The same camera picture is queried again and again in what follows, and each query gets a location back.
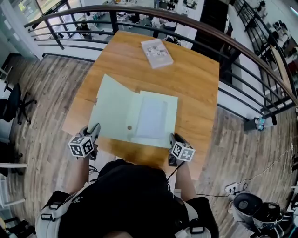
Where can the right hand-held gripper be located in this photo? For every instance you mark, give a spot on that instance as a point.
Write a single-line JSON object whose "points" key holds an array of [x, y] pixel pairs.
{"points": [[184, 152]]}

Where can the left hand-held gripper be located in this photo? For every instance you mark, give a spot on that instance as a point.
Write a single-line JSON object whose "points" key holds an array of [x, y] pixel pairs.
{"points": [[81, 146]]}

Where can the pale green box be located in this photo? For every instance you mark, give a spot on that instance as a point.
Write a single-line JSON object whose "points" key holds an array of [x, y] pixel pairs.
{"points": [[111, 109]]}

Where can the person's right forearm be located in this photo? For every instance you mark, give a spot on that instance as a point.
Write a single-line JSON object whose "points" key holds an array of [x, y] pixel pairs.
{"points": [[185, 183]]}

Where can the person's left forearm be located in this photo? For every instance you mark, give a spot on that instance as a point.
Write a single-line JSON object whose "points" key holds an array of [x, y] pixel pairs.
{"points": [[78, 176]]}

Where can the person's black shirt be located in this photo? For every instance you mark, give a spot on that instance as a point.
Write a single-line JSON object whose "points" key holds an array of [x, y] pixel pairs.
{"points": [[130, 190]]}

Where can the white power strip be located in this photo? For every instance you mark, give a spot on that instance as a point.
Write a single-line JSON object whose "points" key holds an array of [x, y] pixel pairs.
{"points": [[231, 187]]}

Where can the black box with bottles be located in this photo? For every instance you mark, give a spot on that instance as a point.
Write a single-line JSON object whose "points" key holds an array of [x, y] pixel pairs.
{"points": [[252, 124]]}

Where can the black office chair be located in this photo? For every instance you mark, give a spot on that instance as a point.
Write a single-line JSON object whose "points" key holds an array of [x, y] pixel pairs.
{"points": [[17, 102]]}

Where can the white printed book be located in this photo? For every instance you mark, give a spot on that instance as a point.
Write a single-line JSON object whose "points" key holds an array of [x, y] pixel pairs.
{"points": [[157, 53]]}

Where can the white floor box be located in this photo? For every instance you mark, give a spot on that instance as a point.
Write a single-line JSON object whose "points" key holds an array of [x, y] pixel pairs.
{"points": [[270, 119]]}

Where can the grey round helmet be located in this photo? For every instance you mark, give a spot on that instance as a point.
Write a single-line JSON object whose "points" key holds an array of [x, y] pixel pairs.
{"points": [[246, 206]]}

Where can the black railing with wooden handrail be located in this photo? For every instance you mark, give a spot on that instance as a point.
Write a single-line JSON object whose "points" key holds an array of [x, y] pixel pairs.
{"points": [[209, 26]]}

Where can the black round helmet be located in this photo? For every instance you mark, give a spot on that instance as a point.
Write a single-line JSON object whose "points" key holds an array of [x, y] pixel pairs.
{"points": [[270, 216]]}

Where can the large glass window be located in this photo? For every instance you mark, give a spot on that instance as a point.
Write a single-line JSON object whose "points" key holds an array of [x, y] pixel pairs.
{"points": [[44, 7]]}

